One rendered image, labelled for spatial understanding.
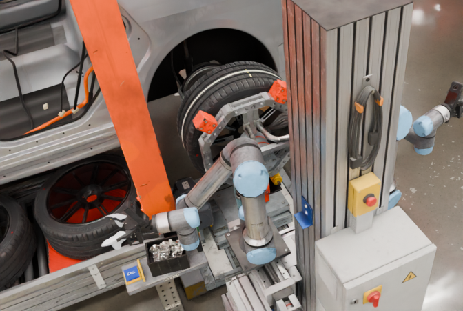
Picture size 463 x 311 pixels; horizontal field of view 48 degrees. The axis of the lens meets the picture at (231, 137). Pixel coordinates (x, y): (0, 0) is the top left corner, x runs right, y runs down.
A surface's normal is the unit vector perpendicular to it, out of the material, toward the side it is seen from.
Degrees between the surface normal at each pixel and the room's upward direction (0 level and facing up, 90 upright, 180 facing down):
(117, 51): 90
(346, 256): 0
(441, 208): 0
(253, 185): 82
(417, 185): 0
